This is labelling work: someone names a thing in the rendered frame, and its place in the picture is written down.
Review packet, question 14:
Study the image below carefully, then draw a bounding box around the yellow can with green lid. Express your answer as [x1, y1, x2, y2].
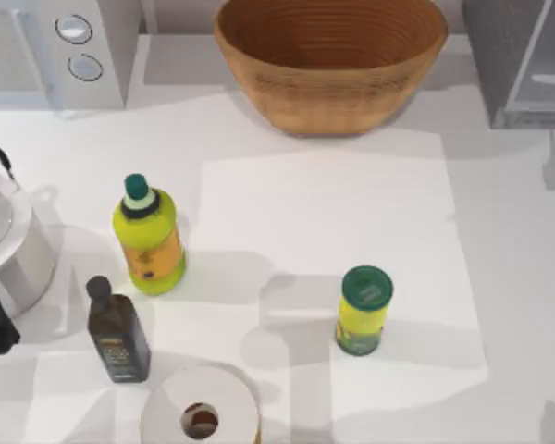
[335, 265, 394, 357]

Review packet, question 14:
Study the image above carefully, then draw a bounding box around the yellow-green bottle with green cap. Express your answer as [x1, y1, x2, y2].
[112, 173, 188, 297]

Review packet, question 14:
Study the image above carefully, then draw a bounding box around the brown woven basket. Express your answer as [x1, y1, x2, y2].
[213, 0, 449, 137]

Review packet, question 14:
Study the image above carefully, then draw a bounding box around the dark glass bottle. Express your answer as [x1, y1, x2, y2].
[85, 275, 152, 385]

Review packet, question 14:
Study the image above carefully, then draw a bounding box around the white paper roll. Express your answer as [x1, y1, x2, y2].
[139, 364, 263, 444]

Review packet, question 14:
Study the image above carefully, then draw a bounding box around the round microwave knob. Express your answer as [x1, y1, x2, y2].
[55, 14, 94, 46]
[67, 53, 105, 83]

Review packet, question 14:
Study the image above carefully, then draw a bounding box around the silver kettle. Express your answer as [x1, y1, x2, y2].
[0, 139, 59, 320]

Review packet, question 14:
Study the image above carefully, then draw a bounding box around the pale microwave oven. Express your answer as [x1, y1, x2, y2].
[0, 0, 148, 112]

